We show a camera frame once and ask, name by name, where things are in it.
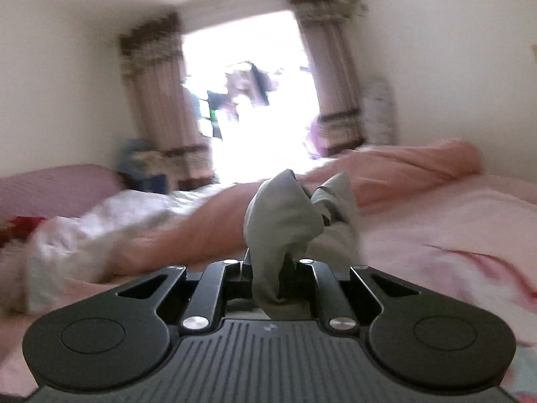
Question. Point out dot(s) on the red cloth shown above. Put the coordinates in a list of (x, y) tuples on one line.
[(21, 222)]

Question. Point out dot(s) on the white crumpled blanket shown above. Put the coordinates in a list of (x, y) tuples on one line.
[(92, 235)]

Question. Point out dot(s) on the purple cushion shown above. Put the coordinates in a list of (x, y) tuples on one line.
[(54, 189)]

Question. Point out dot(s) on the white printed standing cover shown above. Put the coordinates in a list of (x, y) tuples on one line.
[(382, 111)]

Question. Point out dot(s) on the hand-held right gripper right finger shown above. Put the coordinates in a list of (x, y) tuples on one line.
[(331, 298)]

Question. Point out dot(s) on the hanging dark clothes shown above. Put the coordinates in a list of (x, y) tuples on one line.
[(239, 96)]

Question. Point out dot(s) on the brown striped curtain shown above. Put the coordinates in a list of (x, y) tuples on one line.
[(331, 75), (163, 105)]

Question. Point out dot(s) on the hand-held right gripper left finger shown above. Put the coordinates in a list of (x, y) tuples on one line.
[(209, 294)]

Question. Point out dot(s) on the blue cloth pile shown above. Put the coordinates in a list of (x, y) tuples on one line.
[(138, 163)]

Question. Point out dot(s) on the pink duvet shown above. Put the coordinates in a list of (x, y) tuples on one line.
[(394, 168)]

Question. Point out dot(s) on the grey garment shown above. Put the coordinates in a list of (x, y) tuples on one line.
[(285, 226)]

